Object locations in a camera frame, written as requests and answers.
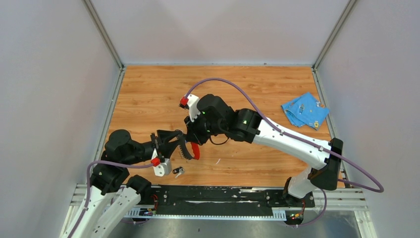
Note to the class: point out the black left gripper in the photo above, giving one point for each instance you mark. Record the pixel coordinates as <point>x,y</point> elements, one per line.
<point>167,148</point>

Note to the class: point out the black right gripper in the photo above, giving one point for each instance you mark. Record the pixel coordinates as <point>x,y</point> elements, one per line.
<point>192,134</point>

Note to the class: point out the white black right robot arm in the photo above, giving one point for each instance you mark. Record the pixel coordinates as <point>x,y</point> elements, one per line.
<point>210,116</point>

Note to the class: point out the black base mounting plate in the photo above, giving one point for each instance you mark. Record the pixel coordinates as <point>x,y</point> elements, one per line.
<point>221,200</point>

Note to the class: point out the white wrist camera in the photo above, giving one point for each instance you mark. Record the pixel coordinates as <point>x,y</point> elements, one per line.
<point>190,103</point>
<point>161,165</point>

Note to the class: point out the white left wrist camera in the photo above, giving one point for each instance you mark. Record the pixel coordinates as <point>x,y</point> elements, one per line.
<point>161,165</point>

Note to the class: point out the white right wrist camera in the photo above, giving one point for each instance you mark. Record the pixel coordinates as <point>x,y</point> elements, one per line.
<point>190,103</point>

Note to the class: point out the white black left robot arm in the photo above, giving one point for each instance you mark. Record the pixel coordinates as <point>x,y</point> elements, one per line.
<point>111,191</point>

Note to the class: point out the blue patterned cloth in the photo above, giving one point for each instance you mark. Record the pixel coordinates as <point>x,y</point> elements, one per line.
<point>305,110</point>

